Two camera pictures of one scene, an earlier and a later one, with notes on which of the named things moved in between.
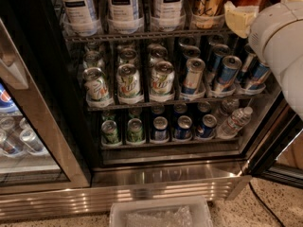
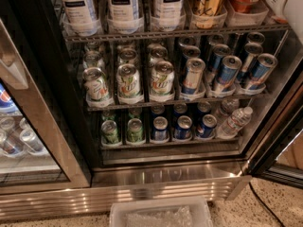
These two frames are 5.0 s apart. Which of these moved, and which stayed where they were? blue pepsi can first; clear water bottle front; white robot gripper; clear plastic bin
Moved: white robot gripper
Stayed: clear water bottle front; blue pepsi can first; clear plastic bin
